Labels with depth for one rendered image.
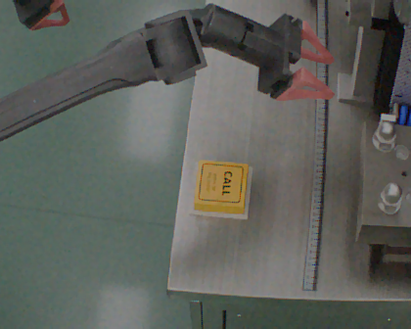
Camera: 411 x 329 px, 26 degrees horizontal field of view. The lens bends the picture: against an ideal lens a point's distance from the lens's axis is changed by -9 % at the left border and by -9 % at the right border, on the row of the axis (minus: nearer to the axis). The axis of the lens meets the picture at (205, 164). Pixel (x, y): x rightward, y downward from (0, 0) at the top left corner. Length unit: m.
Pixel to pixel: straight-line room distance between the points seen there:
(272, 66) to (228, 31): 0.08
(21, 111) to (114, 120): 1.42
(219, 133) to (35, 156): 1.13
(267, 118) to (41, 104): 0.45
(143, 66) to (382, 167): 0.35
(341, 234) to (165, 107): 1.23
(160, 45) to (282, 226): 0.34
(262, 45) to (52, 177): 1.32
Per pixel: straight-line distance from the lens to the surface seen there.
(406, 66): 1.25
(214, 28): 1.18
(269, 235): 1.34
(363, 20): 1.28
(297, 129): 1.43
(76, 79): 1.12
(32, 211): 2.41
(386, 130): 1.25
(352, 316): 1.39
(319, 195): 1.38
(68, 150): 2.48
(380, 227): 1.23
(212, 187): 1.35
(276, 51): 1.21
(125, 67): 1.14
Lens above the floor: 2.12
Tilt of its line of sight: 61 degrees down
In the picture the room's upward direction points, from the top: 2 degrees counter-clockwise
